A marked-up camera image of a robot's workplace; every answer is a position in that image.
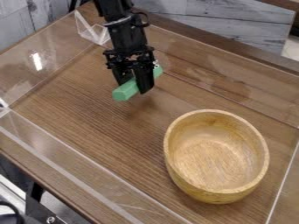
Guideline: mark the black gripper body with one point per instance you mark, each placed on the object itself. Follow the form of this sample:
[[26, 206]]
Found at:
[[131, 53]]

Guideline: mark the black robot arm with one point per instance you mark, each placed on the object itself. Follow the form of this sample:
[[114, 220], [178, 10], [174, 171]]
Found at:
[[119, 10]]

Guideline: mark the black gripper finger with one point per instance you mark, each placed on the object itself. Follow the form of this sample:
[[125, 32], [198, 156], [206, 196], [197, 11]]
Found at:
[[145, 79], [122, 71]]

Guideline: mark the green rectangular block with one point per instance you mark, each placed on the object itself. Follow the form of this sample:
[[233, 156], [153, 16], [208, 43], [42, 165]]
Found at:
[[126, 91]]

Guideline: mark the light wooden bowl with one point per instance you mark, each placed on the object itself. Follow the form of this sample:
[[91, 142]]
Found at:
[[217, 155]]

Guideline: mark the clear acrylic corner bracket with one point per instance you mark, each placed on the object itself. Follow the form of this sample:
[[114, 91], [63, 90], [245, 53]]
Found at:
[[95, 33]]

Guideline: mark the black table leg frame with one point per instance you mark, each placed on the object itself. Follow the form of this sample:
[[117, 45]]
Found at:
[[53, 213]]

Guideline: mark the clear acrylic tray wall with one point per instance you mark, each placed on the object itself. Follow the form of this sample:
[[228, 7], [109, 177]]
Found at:
[[105, 198]]

